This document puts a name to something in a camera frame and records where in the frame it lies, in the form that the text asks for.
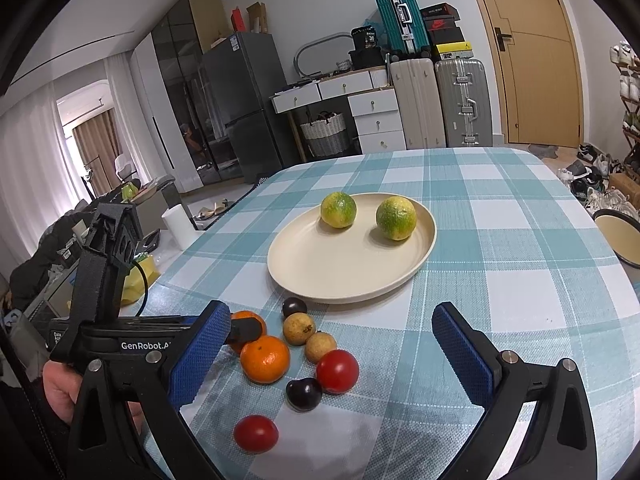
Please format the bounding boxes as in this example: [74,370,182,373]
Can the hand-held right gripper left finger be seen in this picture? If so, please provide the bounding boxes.
[66,300,233,480]

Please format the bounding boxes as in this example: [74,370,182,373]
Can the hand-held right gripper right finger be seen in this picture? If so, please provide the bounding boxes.
[431,302,599,480]

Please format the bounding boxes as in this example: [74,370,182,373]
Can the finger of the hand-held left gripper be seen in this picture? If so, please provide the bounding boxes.
[227,319,264,347]

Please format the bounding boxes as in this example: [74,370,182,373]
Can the orange mandarin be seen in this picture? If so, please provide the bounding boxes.
[240,335,291,385]
[227,310,268,356]

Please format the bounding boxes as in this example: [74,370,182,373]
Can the brown longan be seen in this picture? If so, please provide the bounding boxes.
[304,331,338,364]
[282,312,317,346]

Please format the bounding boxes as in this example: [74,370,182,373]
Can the red tomato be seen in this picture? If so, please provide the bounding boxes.
[233,414,279,454]
[315,349,360,394]

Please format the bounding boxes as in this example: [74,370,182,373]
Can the cream round plate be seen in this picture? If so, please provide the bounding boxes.
[266,192,437,304]

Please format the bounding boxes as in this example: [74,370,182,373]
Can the person's left hand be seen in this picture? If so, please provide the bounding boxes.
[42,360,81,428]

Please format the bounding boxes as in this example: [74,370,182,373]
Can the yellow bag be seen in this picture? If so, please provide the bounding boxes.
[120,255,162,306]

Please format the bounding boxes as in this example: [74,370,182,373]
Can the dark cloth pile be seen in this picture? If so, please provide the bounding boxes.
[10,210,101,311]

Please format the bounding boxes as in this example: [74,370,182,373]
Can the white paper roll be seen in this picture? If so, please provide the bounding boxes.
[161,204,195,251]

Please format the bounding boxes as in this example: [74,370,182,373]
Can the brown curtain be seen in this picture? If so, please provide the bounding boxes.
[72,110,123,196]

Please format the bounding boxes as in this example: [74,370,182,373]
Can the pair of slippers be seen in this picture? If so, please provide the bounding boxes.
[192,199,235,221]

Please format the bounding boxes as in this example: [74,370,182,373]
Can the green yellow citrus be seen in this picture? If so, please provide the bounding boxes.
[320,191,358,229]
[375,196,417,241]

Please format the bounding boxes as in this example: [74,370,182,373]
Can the round black-rimmed stool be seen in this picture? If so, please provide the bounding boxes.
[592,208,640,271]

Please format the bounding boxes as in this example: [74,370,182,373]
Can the dark glass cabinet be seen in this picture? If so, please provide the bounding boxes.
[150,7,223,186]

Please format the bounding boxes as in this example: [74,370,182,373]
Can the woven wicker basket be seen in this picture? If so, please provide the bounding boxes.
[299,110,348,157]

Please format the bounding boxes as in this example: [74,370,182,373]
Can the grey refrigerator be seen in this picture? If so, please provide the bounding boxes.
[202,31,301,183]

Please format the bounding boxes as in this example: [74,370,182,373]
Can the pile of loose shoes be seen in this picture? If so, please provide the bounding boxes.
[555,142,640,216]

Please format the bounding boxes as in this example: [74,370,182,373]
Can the brown cardboard box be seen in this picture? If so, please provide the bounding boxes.
[607,172,640,200]

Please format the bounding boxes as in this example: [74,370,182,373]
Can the silver suitcase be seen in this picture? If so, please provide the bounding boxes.
[434,58,494,148]

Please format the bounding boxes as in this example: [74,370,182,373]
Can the beige suitcase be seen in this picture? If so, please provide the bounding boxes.
[389,58,447,151]

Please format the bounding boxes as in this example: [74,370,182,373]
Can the white drawer desk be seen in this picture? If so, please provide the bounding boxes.
[271,67,407,162]

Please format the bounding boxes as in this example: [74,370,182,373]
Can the large cardboard box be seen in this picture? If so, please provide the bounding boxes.
[187,0,236,53]

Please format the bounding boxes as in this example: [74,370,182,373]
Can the wooden door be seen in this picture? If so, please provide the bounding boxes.
[460,0,586,148]

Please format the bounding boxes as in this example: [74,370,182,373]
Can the oval mirror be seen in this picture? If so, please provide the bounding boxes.
[293,32,354,80]

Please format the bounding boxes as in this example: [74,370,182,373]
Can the small cardboard box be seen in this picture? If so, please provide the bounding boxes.
[246,2,268,35]

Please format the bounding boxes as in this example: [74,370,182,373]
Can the wooden shoe rack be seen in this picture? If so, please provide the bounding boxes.
[610,40,640,186]

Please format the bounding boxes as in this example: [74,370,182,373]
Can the yellow black shoe box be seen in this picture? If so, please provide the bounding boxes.
[432,40,473,61]

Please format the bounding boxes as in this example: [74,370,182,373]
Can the black container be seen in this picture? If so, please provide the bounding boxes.
[348,26,383,68]

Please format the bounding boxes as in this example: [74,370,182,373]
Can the black red shoe box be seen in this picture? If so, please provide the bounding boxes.
[420,4,466,46]

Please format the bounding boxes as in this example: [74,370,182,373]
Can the teal suitcase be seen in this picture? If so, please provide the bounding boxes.
[371,0,432,58]

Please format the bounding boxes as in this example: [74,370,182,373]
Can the black cable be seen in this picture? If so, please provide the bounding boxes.
[131,259,149,317]

